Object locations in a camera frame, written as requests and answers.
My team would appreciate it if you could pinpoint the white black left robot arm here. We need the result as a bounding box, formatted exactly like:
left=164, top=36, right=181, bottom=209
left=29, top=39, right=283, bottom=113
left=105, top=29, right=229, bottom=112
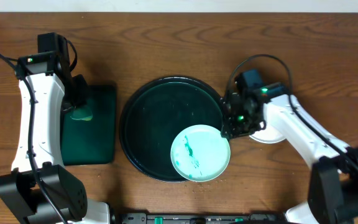
left=0, top=51, right=112, bottom=223

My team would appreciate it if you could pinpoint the white plate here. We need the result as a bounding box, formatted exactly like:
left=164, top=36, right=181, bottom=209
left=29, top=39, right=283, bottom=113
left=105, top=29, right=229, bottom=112
left=250, top=124, right=286, bottom=144

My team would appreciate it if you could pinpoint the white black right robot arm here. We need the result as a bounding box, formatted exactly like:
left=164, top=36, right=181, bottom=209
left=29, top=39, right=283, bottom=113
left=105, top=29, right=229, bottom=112
left=222, top=82, right=358, bottom=223

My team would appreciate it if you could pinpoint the rectangular black tray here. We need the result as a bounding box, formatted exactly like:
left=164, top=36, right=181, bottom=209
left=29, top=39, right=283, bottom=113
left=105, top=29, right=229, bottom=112
left=60, top=85, right=116, bottom=166

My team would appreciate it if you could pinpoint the round black tray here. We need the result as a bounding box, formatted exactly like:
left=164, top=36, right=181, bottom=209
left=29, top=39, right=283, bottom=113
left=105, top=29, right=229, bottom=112
left=119, top=76, right=223, bottom=182

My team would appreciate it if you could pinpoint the green stained plate front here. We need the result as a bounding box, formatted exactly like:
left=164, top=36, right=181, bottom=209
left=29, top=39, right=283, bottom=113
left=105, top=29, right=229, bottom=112
left=170, top=124, right=231, bottom=182

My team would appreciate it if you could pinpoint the green sponge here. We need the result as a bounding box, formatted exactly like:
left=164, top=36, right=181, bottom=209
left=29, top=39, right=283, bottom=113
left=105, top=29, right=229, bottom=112
left=70, top=105, right=93, bottom=121

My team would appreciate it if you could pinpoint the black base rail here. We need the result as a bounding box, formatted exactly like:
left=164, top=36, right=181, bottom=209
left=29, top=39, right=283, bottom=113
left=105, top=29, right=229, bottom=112
left=117, top=213, right=289, bottom=224

